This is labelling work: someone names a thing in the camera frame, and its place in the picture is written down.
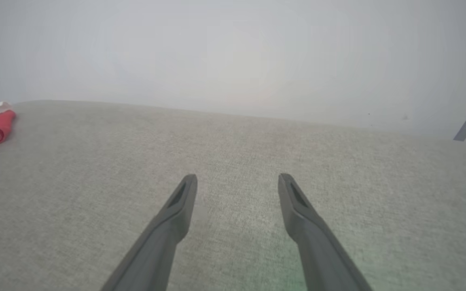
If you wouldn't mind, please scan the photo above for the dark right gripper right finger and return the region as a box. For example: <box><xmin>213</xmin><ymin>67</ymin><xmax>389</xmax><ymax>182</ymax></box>
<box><xmin>278</xmin><ymin>173</ymin><xmax>373</xmax><ymax>291</ymax></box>

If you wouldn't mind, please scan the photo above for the grey fabric sofa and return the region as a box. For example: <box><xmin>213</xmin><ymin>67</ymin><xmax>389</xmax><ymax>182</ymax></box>
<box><xmin>0</xmin><ymin>100</ymin><xmax>466</xmax><ymax>291</ymax></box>

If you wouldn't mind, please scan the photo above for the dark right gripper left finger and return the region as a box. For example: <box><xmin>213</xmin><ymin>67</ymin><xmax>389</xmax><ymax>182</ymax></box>
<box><xmin>101</xmin><ymin>174</ymin><xmax>198</xmax><ymax>291</ymax></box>

